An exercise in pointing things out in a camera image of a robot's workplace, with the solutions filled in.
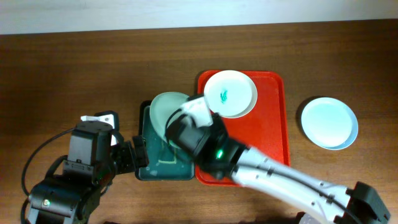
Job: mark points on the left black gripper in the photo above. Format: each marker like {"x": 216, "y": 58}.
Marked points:
{"x": 125, "y": 150}

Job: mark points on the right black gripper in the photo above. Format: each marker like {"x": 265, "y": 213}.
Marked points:
{"x": 219, "y": 123}

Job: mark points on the light green plate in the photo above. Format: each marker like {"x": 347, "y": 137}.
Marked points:
{"x": 162, "y": 107}

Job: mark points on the white plate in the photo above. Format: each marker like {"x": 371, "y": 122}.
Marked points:
{"x": 230, "y": 93}

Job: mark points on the light blue plate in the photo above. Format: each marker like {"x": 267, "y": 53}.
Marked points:
{"x": 329, "y": 123}

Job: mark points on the green yellow sponge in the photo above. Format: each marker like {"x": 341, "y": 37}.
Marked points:
{"x": 167, "y": 155}

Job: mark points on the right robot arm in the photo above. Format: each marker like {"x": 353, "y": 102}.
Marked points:
{"x": 324, "y": 201}

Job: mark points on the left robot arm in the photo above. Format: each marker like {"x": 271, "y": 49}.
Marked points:
{"x": 74, "y": 184}

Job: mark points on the dark green water tray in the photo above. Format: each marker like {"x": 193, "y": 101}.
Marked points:
{"x": 184, "y": 169}

